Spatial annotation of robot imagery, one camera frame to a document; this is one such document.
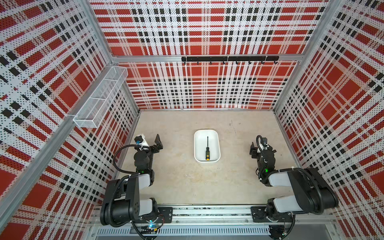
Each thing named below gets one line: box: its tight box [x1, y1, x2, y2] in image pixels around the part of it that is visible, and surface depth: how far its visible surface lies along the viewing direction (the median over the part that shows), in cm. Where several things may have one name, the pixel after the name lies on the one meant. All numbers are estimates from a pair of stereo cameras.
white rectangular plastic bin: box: [194, 129, 221, 163], surface depth 100 cm
